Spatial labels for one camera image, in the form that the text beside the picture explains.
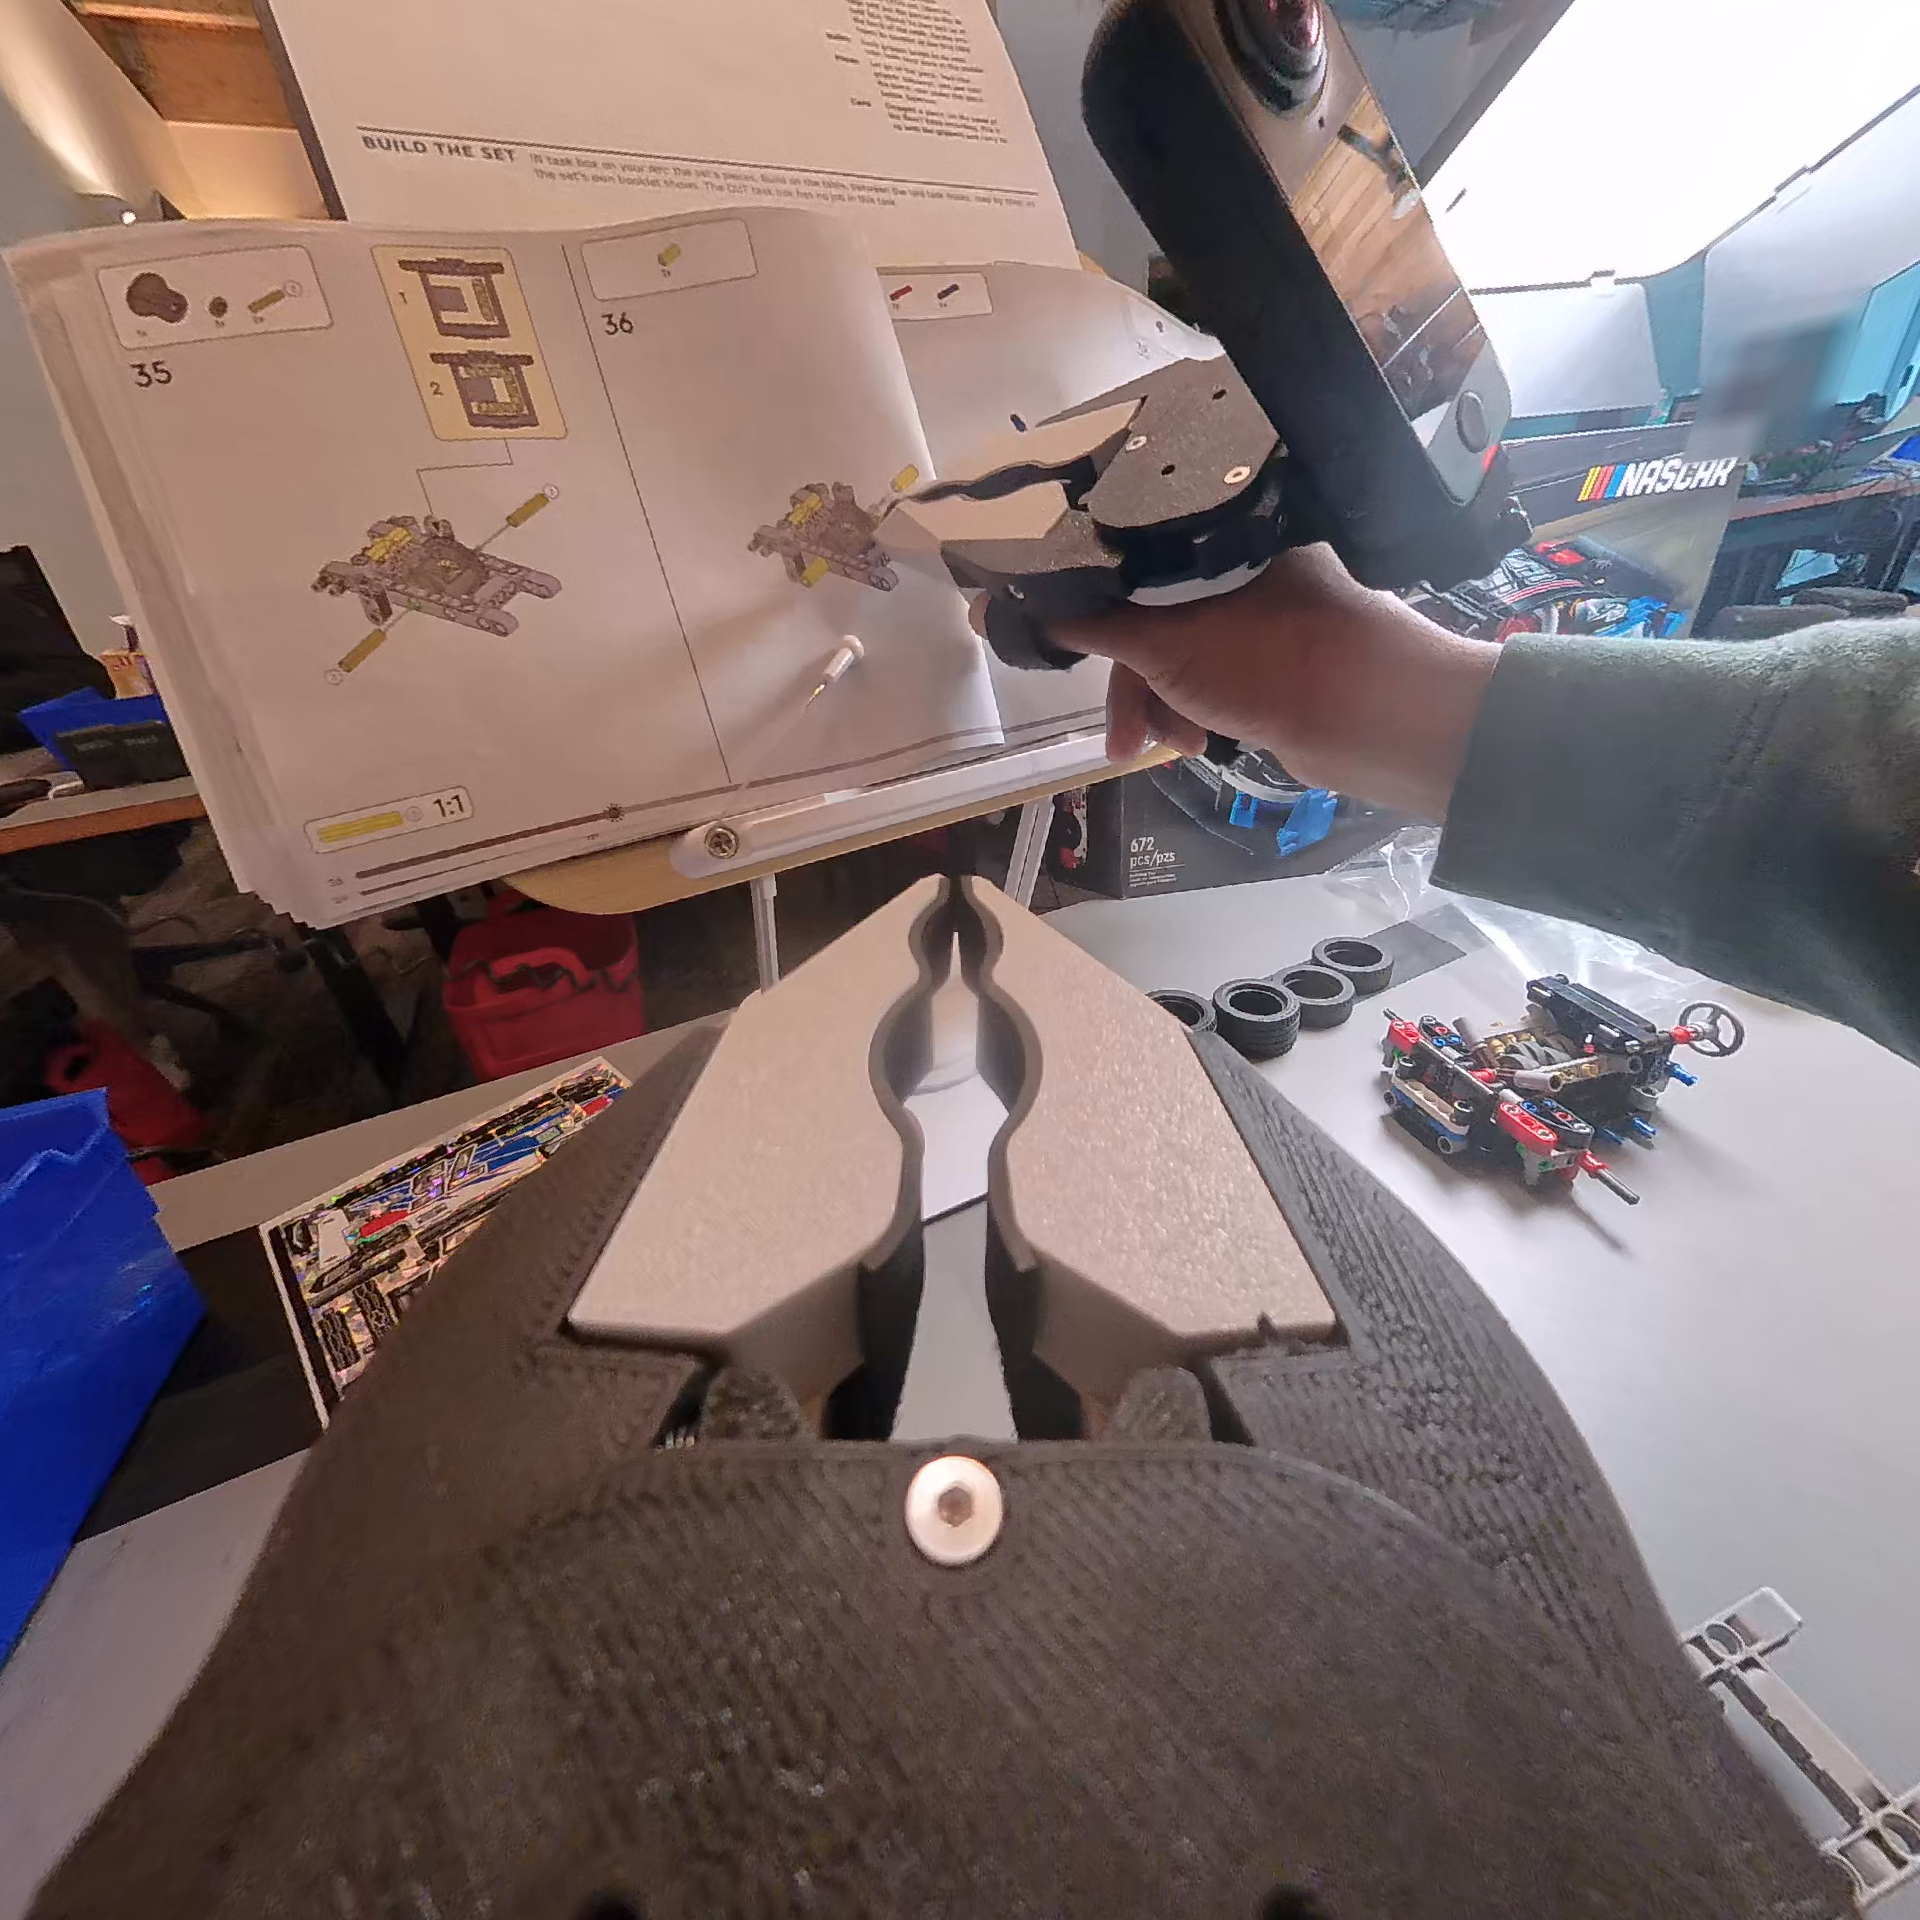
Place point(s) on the person's right forearm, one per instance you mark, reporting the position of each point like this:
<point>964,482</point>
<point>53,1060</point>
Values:
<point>1695,826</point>

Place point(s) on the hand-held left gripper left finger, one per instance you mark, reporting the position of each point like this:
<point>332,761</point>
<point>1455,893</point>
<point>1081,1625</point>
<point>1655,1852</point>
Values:
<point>735,1185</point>

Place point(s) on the large blue plastic bin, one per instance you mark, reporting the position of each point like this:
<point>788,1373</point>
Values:
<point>76,1319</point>

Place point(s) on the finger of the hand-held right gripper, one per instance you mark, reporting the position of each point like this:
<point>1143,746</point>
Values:
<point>1060,446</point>
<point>997,529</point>

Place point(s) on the lego instruction booklet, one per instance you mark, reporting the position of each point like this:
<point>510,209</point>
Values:
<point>452,676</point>

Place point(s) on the person's right hand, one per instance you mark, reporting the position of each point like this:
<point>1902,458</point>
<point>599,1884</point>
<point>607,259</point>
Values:
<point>1319,676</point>

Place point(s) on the light grey lego frame piece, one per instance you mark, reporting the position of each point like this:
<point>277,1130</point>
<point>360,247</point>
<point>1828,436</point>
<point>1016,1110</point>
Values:
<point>1800,1757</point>

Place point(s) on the partly built lego car chassis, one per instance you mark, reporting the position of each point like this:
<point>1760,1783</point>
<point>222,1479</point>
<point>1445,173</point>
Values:
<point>1530,1079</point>

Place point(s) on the clear plastic bag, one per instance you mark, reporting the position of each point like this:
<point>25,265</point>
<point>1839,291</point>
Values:
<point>1418,885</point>

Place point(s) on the lego sticker sheet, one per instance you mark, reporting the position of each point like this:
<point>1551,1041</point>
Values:
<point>389,1214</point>

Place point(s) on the black mat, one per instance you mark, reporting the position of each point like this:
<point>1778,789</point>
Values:
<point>212,1381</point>

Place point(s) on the red plastic container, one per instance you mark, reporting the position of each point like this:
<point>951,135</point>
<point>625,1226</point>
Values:
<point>540,991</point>

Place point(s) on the printed white task sheet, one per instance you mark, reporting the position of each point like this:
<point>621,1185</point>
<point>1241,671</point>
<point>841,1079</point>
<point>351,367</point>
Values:
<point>674,91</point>

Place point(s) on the white book stand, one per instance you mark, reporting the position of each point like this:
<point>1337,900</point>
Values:
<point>750,839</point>

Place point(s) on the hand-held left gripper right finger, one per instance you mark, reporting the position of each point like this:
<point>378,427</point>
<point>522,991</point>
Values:
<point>1141,1185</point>

